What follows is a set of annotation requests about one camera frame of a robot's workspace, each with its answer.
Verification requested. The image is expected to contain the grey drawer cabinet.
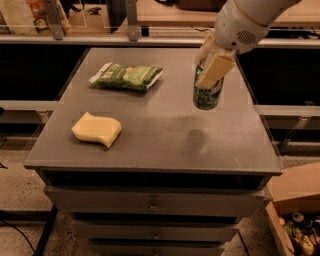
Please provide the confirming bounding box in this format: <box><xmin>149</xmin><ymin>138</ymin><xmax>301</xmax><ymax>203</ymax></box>
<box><xmin>25</xmin><ymin>48</ymin><xmax>281</xmax><ymax>256</ymax></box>

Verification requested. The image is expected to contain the yellow sponge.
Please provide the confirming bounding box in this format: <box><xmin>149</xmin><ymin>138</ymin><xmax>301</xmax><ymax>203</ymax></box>
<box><xmin>71</xmin><ymin>112</ymin><xmax>122</xmax><ymax>148</ymax></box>

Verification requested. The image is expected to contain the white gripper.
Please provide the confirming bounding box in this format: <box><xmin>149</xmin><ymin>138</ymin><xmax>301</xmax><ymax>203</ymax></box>
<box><xmin>194</xmin><ymin>0</ymin><xmax>269</xmax><ymax>89</ymax></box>

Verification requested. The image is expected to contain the green soda can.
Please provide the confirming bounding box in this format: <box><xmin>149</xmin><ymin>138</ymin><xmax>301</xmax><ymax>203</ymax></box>
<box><xmin>193</xmin><ymin>64</ymin><xmax>224</xmax><ymax>110</ymax></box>

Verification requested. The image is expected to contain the cardboard box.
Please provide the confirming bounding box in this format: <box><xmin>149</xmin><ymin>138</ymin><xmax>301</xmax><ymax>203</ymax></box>
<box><xmin>266</xmin><ymin>162</ymin><xmax>320</xmax><ymax>256</ymax></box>

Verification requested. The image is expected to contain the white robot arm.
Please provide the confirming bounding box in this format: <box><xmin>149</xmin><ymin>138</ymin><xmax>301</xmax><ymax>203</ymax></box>
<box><xmin>195</xmin><ymin>0</ymin><xmax>301</xmax><ymax>89</ymax></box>

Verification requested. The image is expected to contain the white orange bag on shelf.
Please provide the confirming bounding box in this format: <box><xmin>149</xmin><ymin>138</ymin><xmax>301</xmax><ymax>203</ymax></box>
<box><xmin>0</xmin><ymin>0</ymin><xmax>71</xmax><ymax>36</ymax></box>

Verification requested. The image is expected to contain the green jalapeno chip bag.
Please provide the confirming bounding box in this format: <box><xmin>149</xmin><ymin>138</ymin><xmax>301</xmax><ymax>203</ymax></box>
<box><xmin>89</xmin><ymin>62</ymin><xmax>163</xmax><ymax>92</ymax></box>

